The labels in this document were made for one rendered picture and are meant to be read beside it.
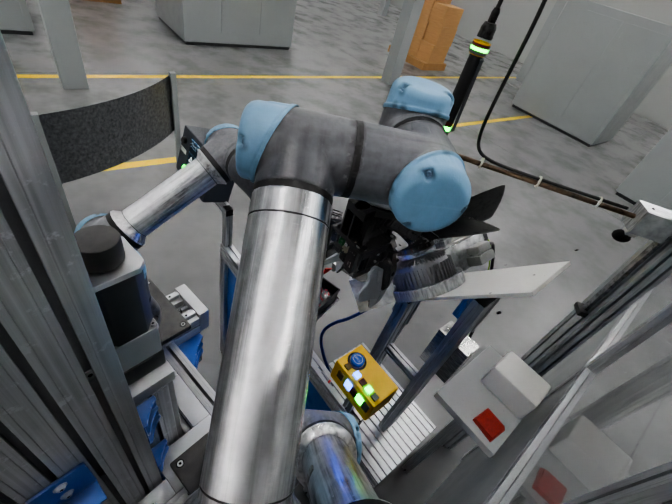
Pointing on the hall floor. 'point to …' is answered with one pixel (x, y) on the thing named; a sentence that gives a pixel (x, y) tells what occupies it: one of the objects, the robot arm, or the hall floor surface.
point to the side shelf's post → (432, 445)
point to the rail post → (223, 302)
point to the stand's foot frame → (403, 429)
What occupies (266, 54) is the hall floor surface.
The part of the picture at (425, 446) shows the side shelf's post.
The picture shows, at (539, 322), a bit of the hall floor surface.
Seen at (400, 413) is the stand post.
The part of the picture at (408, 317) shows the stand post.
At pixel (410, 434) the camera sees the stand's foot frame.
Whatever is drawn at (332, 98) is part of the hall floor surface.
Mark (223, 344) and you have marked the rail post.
